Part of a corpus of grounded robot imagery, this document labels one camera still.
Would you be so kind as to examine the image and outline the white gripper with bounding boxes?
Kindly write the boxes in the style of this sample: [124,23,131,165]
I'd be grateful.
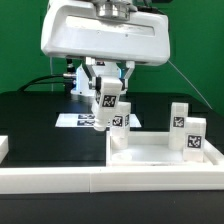
[41,0,170,93]

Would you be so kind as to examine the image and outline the white square table top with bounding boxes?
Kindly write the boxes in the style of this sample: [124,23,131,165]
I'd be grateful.
[106,131,224,166]

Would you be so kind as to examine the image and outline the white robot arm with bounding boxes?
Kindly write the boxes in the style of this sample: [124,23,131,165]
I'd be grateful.
[41,0,170,89]

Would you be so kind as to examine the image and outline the printed tag sheet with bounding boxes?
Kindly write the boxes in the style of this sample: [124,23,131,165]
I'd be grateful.
[54,113,143,128]

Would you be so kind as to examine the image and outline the white U-shaped fence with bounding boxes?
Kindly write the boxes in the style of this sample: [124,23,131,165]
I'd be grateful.
[0,143,224,194]

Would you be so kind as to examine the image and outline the black cables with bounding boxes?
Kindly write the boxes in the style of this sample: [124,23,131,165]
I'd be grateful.
[17,74,73,93]

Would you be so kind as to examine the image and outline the white thin cable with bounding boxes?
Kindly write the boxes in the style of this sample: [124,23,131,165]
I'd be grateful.
[49,57,55,92]

